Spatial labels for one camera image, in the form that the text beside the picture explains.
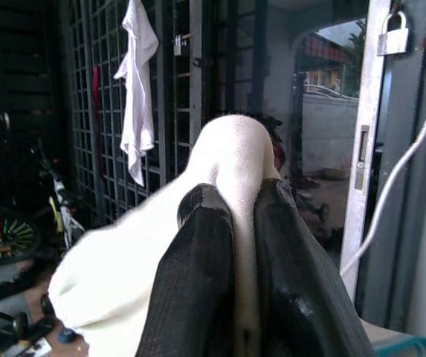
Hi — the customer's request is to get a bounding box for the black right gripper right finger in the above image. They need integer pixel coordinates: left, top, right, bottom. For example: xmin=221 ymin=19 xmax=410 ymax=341
xmin=252 ymin=177 xmax=375 ymax=357

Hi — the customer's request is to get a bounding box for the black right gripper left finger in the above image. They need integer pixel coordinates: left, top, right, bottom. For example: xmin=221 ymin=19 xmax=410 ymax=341
xmin=137 ymin=184 xmax=244 ymax=357

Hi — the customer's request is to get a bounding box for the white cloth garment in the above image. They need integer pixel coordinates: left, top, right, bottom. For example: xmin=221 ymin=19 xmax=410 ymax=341
xmin=48 ymin=114 xmax=281 ymax=357

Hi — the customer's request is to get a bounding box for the teal plastic basket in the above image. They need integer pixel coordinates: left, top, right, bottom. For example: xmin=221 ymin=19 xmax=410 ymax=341
xmin=372 ymin=333 xmax=426 ymax=357

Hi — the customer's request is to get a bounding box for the dark metal grille gate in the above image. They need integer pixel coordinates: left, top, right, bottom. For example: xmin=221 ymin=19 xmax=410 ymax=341
xmin=58 ymin=0 xmax=213 ymax=228

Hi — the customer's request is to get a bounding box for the bicycle with coloured spokes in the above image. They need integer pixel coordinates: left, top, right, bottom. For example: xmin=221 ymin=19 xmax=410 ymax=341
xmin=0 ymin=144 xmax=85 ymax=295

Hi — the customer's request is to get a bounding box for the white hanging shirt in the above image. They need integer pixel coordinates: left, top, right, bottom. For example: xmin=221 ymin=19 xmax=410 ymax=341
xmin=113 ymin=0 xmax=160 ymax=187

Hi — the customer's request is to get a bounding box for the red hanging cloth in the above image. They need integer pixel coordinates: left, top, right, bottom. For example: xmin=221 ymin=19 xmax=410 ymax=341
xmin=92 ymin=63 xmax=102 ymax=129

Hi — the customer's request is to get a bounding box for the dark louvred door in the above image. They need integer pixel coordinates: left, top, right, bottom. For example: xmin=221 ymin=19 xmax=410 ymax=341
xmin=0 ymin=0 xmax=63 ymax=157

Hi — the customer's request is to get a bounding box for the white cable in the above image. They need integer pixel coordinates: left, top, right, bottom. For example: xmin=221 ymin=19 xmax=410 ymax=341
xmin=340 ymin=66 xmax=426 ymax=278

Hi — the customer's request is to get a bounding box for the silver aluminium door frame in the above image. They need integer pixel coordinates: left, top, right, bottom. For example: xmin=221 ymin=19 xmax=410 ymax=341
xmin=339 ymin=0 xmax=394 ymax=300

